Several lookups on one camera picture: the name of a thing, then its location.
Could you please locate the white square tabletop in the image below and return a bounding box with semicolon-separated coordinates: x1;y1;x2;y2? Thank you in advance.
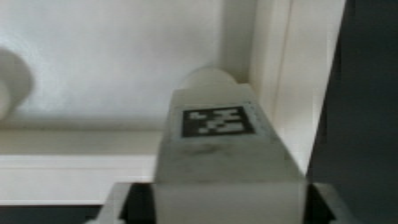
0;0;349;206

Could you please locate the gripper left finger with black tip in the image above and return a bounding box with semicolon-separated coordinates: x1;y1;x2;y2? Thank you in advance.
87;181;158;224

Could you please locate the white leg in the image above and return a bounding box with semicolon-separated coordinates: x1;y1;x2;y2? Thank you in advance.
153;68;308;224

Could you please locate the gripper right finger with black tip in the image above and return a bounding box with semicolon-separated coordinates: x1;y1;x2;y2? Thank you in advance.
302;183;356;224

